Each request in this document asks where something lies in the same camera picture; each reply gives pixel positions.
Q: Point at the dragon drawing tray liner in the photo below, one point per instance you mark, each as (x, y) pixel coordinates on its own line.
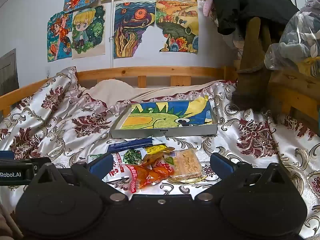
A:
(160, 116)

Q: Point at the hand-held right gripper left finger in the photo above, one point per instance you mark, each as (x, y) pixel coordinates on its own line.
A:
(100, 166)

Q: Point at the blue snack packet white end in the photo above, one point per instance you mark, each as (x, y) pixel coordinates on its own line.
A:
(130, 145)

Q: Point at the beige bedsheet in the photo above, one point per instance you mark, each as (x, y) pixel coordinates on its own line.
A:
(112, 90)

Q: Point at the rice crisp packet blue label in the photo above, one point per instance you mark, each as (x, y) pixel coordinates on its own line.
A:
(186, 166)

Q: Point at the grey metal tray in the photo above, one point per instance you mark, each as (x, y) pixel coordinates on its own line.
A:
(175, 132)

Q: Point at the white wall pipe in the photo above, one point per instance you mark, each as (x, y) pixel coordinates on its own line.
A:
(112, 62)

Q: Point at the wooden bed frame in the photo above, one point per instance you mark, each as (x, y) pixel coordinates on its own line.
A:
(150, 71)

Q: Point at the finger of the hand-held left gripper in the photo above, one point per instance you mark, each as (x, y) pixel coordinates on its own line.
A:
(37, 162)

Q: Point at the blond child wall drawing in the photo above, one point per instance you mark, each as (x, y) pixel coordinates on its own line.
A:
(87, 30)

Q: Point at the floral satin blanket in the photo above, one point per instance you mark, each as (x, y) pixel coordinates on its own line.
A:
(250, 142)

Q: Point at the yellow snack packet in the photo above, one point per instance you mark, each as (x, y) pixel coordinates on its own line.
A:
(156, 150)

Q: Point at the plastic bag of clothes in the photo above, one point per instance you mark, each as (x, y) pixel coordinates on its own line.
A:
(295, 42)

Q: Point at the swirl seaweed wall drawing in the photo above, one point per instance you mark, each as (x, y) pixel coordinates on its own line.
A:
(130, 27)

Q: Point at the orange sausage packet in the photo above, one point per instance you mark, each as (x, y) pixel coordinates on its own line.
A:
(162, 170)
(140, 177)

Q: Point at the hill landscape wall drawing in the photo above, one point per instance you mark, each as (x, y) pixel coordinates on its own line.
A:
(177, 22)

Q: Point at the white packet vegetable print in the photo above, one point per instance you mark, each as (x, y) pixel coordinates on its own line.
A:
(130, 156)

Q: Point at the pink cloth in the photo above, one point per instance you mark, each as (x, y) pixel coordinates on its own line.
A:
(207, 6)

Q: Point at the black jacket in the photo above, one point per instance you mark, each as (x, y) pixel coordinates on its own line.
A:
(245, 0)

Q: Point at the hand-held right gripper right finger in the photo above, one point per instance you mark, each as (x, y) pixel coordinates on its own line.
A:
(221, 166)

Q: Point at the green snack packet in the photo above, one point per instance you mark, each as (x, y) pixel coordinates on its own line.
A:
(93, 158)

